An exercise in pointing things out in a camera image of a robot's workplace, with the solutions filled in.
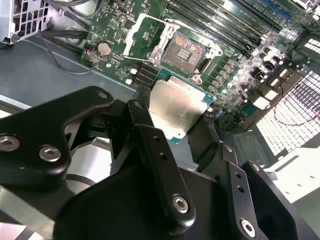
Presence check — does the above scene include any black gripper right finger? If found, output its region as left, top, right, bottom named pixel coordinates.
left=187, top=116, right=300, bottom=240

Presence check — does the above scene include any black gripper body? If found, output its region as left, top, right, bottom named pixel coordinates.
left=53, top=162, right=241, bottom=240

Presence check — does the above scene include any silver green CPU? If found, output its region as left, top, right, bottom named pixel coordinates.
left=147, top=69, right=217, bottom=146

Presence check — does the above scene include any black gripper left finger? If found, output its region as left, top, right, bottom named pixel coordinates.
left=0, top=86, right=197, bottom=232

